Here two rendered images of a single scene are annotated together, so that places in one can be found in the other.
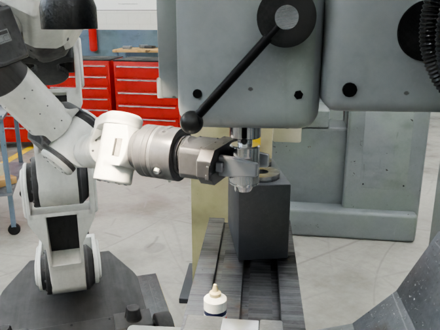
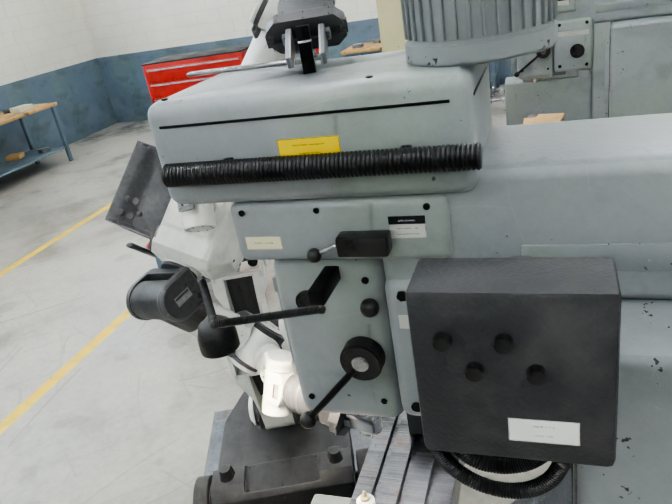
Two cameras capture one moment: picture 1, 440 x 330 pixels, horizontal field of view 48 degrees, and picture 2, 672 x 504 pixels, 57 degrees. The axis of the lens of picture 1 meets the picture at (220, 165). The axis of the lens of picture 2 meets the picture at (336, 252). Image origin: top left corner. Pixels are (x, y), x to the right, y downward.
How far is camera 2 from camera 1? 0.67 m
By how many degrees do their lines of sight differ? 18
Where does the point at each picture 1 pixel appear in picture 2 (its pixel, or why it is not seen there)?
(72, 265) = not seen: hidden behind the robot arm
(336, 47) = (402, 379)
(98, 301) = (308, 433)
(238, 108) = (343, 406)
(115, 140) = (273, 385)
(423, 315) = not seen: outside the picture
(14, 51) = (195, 302)
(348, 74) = (413, 397)
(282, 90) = (372, 397)
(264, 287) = (425, 470)
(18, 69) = (201, 311)
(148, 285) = not seen: hidden behind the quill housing
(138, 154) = (289, 402)
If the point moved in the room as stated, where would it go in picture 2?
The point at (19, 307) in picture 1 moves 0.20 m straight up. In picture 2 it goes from (241, 438) to (228, 392)
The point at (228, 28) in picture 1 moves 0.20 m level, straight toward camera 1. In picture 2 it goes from (325, 358) to (290, 442)
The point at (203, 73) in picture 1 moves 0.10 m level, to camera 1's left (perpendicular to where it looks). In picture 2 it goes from (314, 384) to (260, 383)
